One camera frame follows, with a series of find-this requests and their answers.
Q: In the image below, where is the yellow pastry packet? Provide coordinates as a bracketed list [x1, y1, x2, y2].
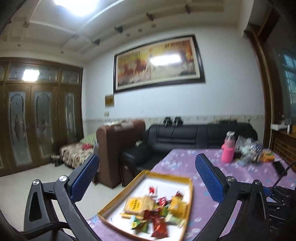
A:
[169, 196, 188, 219]

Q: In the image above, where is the ceiling light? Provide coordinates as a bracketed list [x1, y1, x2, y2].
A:
[54, 0, 100, 16]

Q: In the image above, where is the brown armchair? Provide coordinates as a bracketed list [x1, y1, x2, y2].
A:
[96, 119, 145, 188]

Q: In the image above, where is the white cloth clutter pile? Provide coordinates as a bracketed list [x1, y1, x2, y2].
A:
[235, 136, 263, 167]

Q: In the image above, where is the small wall plaque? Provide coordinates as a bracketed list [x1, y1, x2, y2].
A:
[104, 95, 114, 108]

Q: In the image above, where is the pink sleeved thermos bottle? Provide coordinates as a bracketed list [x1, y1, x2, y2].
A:
[221, 131, 236, 163]

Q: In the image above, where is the yellow biscuit packet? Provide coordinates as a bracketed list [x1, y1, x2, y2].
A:
[120, 196, 156, 219]

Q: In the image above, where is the green yellow snack packet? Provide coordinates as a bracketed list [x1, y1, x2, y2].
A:
[130, 215, 148, 233]

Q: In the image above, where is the wooden tv cabinet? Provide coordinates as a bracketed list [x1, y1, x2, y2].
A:
[244, 6, 295, 163]

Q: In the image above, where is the red orange snack packet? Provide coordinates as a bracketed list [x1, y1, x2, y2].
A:
[152, 217, 169, 238]

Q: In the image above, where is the small red candy packet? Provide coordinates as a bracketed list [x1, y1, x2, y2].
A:
[148, 186, 158, 197]

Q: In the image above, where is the dark wooden door cabinet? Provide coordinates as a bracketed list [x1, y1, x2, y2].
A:
[1, 57, 83, 176]

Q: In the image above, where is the floral covered bed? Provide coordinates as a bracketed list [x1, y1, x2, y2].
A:
[60, 133, 97, 169]

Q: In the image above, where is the large red candy packet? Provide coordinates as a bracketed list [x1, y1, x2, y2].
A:
[143, 208, 161, 220]

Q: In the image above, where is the orange yellow snack box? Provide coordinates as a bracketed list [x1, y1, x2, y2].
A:
[259, 150, 275, 163]

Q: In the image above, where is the framed horse painting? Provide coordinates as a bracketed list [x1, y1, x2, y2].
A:
[113, 35, 205, 93]

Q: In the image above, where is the black clip device left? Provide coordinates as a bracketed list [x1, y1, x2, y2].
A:
[163, 116, 172, 127]

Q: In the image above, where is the black clip device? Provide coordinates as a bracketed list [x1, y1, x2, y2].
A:
[163, 116, 172, 127]
[174, 116, 184, 126]

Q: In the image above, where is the yellow cardboard box tray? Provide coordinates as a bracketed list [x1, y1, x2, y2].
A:
[98, 170, 193, 240]

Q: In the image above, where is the purple floral tablecloth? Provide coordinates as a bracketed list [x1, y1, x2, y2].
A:
[87, 149, 295, 240]

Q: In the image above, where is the black clip device right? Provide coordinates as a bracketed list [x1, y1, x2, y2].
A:
[174, 116, 184, 126]

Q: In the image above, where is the black leather sofa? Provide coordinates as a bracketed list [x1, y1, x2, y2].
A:
[119, 120, 258, 187]

